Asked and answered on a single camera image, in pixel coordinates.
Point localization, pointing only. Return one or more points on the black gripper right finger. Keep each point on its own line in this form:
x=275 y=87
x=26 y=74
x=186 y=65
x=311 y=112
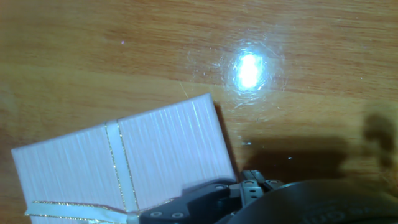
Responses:
x=252 y=186

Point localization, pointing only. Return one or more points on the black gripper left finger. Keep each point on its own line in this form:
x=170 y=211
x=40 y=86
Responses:
x=205 y=202

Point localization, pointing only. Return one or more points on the pink ribboned gift box lid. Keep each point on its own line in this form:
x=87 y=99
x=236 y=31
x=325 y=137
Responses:
x=171 y=146

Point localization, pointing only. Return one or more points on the glossy wooden board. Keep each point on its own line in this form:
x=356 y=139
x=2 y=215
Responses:
x=93 y=46

